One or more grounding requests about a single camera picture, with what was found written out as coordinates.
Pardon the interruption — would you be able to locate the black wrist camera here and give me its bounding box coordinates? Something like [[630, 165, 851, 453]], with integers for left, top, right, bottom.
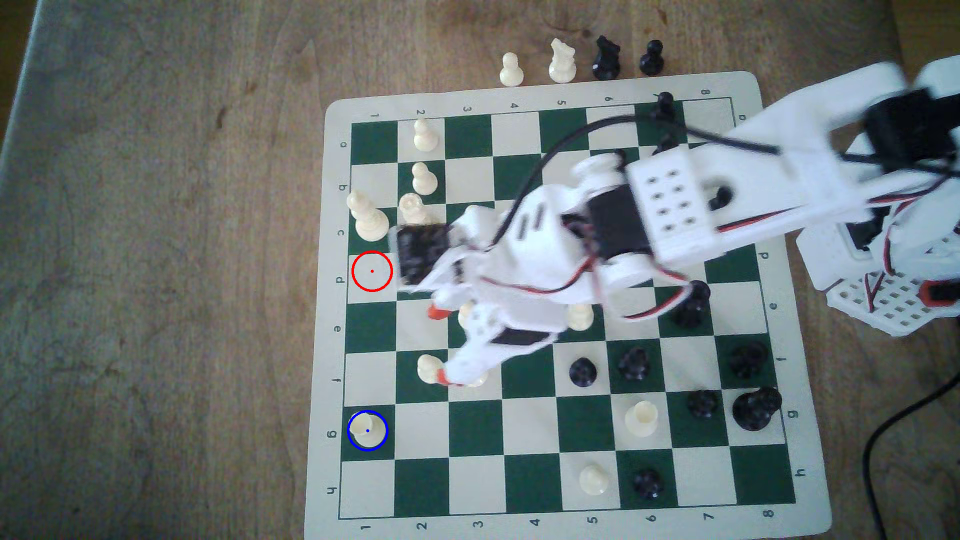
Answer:
[[390, 222, 453, 290]]

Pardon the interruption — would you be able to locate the white chess rook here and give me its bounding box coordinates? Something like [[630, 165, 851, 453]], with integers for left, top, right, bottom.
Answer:
[[624, 400, 660, 439]]

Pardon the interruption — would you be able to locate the white chess knight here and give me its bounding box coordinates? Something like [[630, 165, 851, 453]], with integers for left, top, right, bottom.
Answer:
[[548, 38, 578, 84]]

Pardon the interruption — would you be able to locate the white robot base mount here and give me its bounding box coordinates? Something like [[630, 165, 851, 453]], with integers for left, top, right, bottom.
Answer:
[[795, 217, 960, 336]]

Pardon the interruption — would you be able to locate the red black servo wire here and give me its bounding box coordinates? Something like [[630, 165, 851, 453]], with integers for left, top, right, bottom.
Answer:
[[618, 266, 693, 321], [862, 176, 960, 309], [480, 251, 601, 295]]

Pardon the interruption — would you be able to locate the black power cable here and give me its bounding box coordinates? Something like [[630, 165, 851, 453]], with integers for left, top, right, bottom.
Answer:
[[862, 378, 960, 540]]

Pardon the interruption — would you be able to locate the white bishop piece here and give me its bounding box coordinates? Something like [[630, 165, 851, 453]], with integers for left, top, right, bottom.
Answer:
[[346, 189, 390, 243]]

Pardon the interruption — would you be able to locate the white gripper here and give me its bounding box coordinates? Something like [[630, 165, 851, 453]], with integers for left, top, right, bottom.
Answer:
[[426, 184, 603, 388]]

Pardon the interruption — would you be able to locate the white chess piece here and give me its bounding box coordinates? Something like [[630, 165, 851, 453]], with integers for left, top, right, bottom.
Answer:
[[399, 192, 430, 226]]

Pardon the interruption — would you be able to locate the black chess queen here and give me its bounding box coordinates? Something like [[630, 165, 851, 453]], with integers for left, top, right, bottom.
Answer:
[[732, 387, 783, 432]]

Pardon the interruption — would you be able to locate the black chess knight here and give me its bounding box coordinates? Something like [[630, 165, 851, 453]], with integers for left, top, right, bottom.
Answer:
[[591, 36, 622, 81]]

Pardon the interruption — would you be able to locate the white pawn blue circled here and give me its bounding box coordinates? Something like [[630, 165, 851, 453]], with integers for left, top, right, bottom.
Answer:
[[351, 414, 386, 450]]

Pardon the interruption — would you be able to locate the green white chess board mat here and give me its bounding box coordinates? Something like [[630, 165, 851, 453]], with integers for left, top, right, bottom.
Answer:
[[303, 71, 834, 540]]

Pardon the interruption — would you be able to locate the black camera cable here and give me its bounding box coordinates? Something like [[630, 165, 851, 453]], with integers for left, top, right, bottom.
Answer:
[[491, 114, 783, 249]]

